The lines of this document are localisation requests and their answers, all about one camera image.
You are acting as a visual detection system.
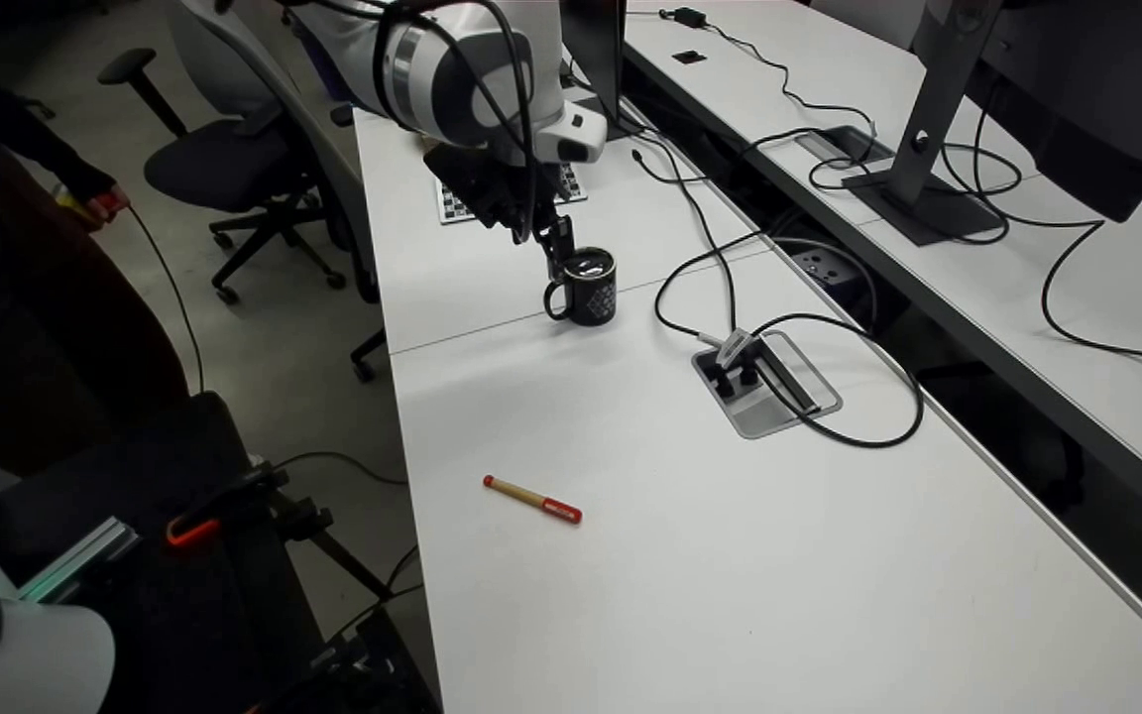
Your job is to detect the black cable on desk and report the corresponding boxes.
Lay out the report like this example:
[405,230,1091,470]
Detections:
[628,133,928,451]

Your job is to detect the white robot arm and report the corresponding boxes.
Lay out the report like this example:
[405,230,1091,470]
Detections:
[286,0,607,278]

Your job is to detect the table power socket box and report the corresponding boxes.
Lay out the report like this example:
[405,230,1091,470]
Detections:
[695,331,840,442]

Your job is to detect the checkered calibration board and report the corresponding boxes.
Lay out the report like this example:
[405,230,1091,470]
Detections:
[438,164,587,225]

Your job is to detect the black mounting plate with clamps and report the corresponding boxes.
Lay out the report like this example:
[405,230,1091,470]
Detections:
[20,461,333,605]

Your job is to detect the black cable far desk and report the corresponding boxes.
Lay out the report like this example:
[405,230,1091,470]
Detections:
[655,3,1142,375]

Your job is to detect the red marker pen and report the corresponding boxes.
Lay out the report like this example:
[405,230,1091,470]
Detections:
[484,475,582,524]

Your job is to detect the black mug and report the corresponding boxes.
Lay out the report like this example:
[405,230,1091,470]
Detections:
[545,248,615,326]

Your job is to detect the monitor stand with base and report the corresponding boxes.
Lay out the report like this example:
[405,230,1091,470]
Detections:
[850,0,1002,248]

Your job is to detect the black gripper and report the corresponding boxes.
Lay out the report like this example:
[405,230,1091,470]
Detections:
[425,149,575,278]

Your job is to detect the black office chair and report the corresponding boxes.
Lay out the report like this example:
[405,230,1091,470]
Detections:
[94,0,353,308]

